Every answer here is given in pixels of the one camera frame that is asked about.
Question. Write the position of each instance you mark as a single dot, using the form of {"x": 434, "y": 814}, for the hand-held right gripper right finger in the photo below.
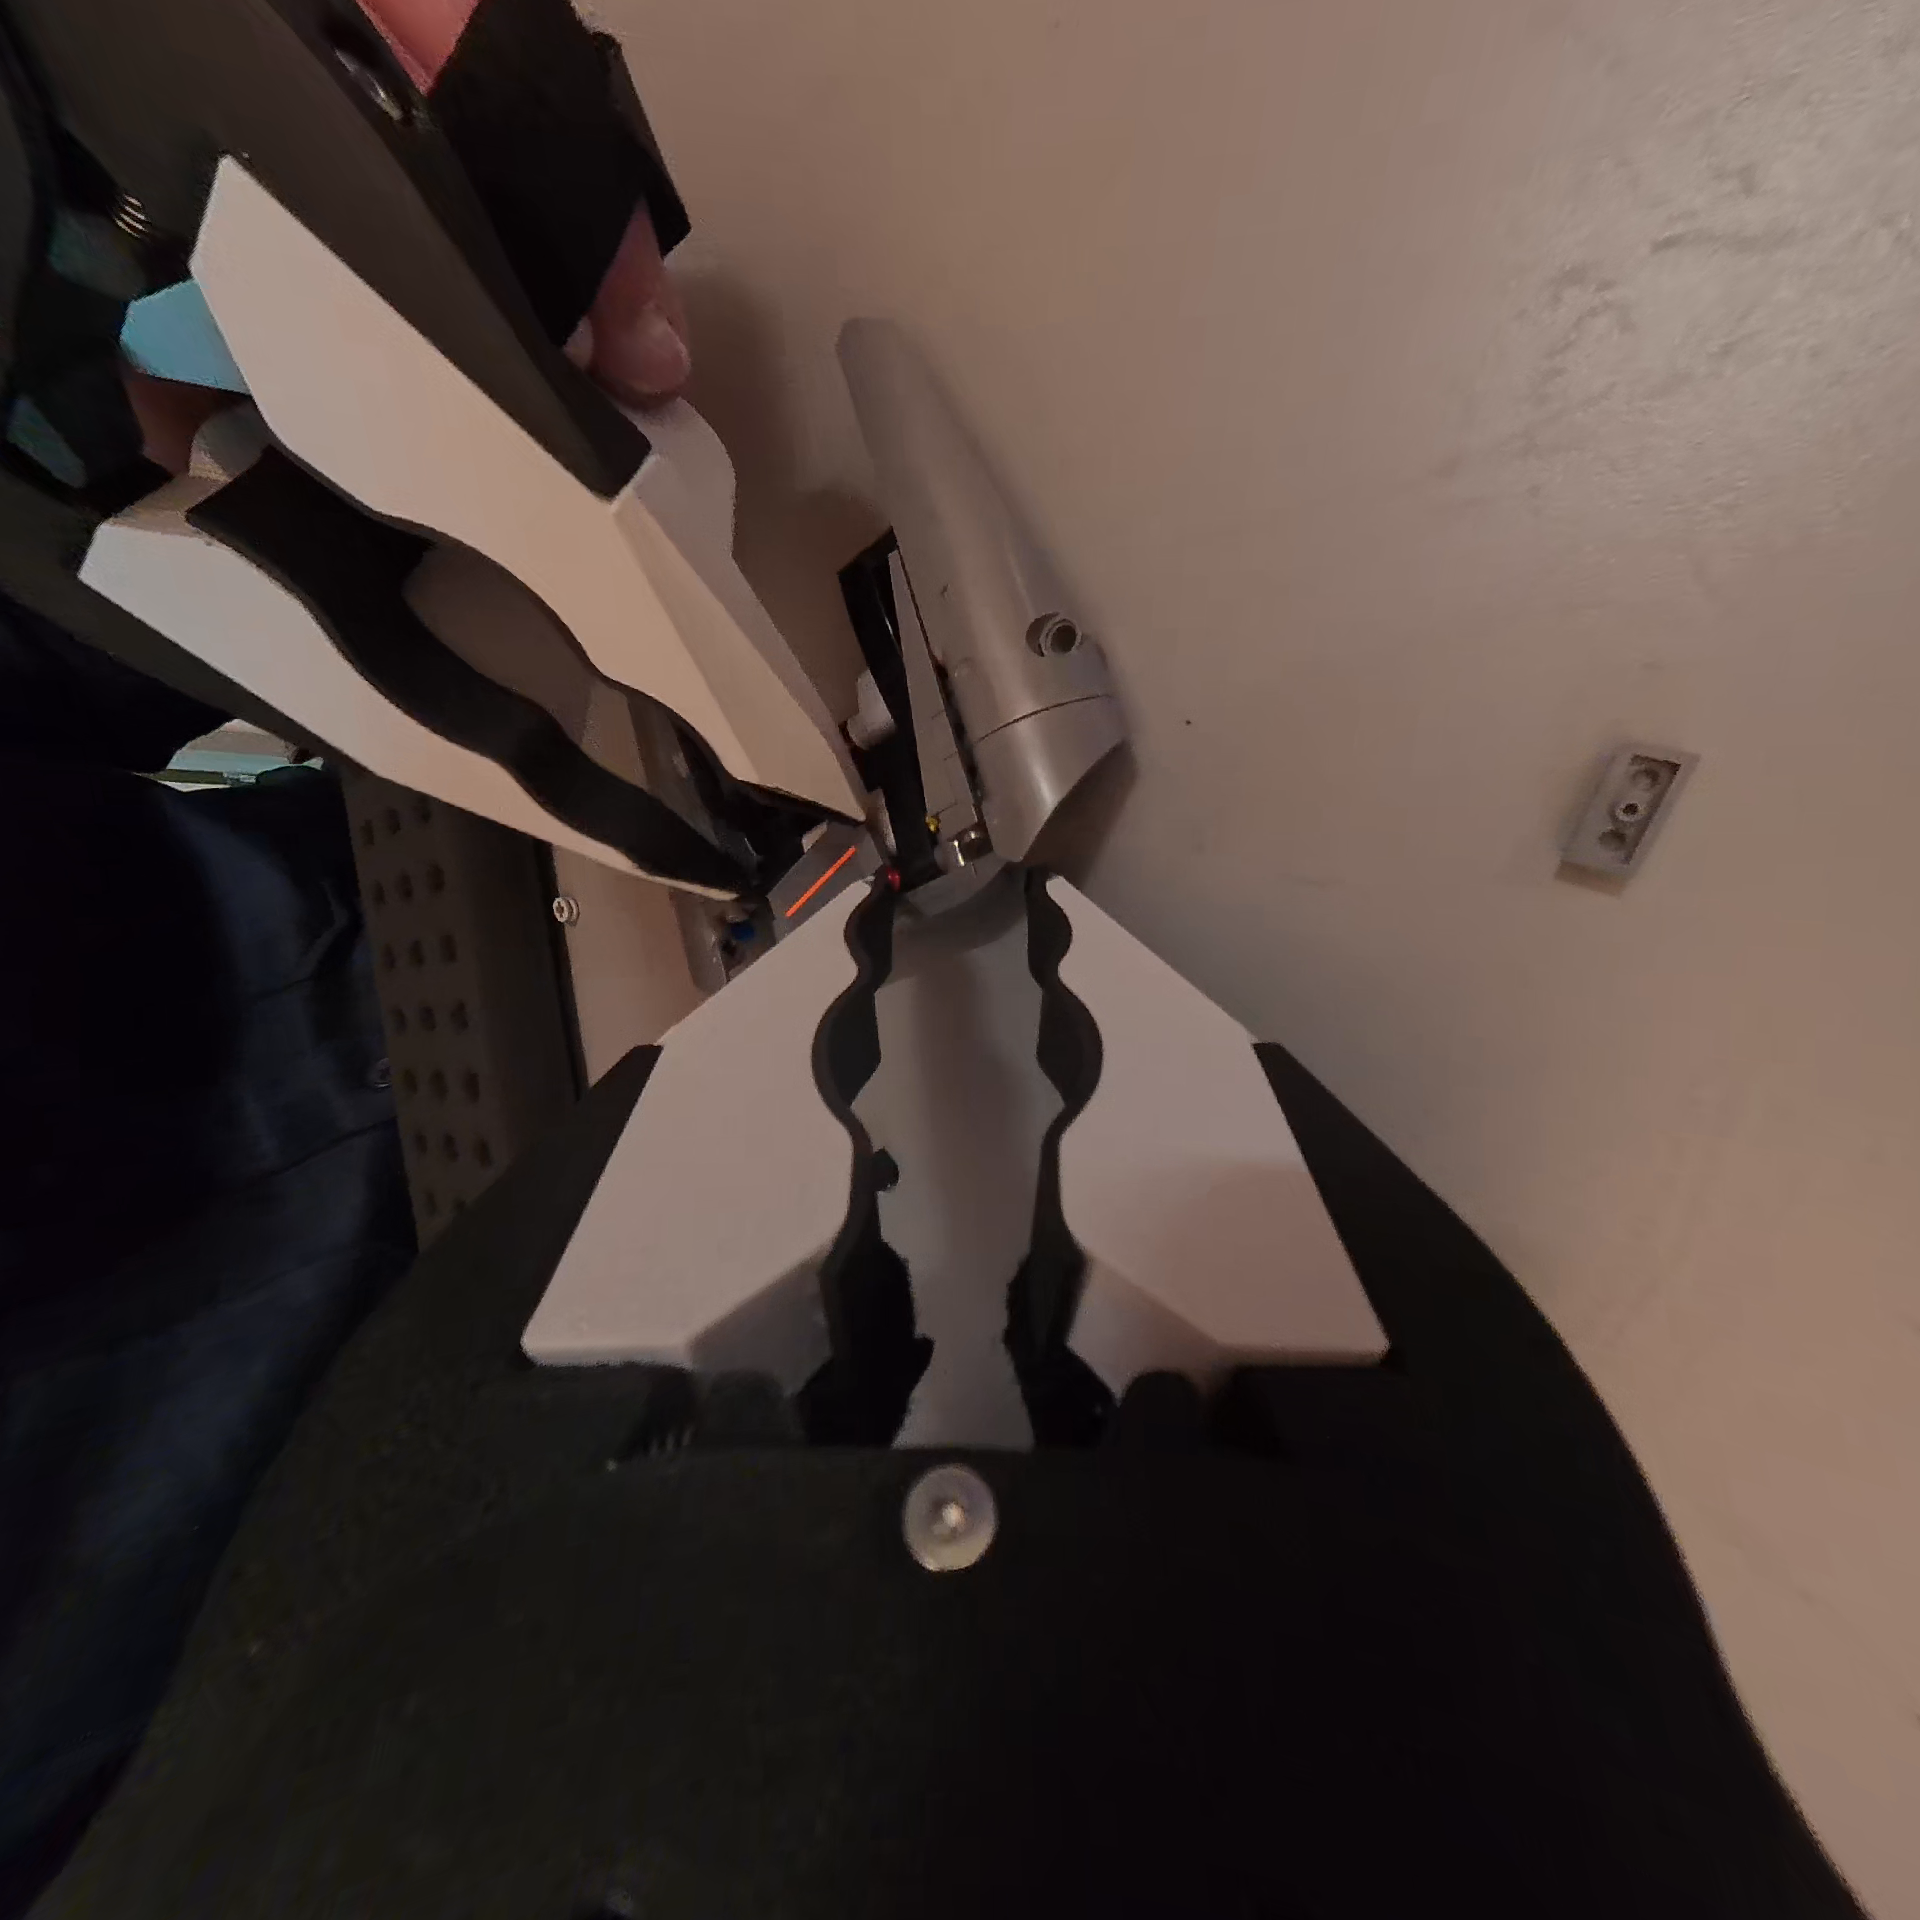
{"x": 1215, "y": 1201}

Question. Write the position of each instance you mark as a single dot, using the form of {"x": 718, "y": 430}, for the person's left hand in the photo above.
{"x": 646, "y": 329}

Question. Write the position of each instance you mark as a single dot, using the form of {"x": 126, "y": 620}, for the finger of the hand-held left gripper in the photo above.
{"x": 451, "y": 436}
{"x": 301, "y": 676}

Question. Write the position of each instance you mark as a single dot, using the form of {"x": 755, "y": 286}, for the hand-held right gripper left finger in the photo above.
{"x": 692, "y": 1201}

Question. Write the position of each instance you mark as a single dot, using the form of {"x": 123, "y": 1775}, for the black perforated foam mat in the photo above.
{"x": 451, "y": 975}

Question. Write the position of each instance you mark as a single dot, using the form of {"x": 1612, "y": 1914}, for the grey orange-striped lego tile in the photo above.
{"x": 820, "y": 874}

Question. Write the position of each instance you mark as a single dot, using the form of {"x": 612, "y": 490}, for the grey black lego technic model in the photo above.
{"x": 974, "y": 599}

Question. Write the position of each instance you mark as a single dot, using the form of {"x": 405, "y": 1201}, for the small grey lego plate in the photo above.
{"x": 1628, "y": 810}

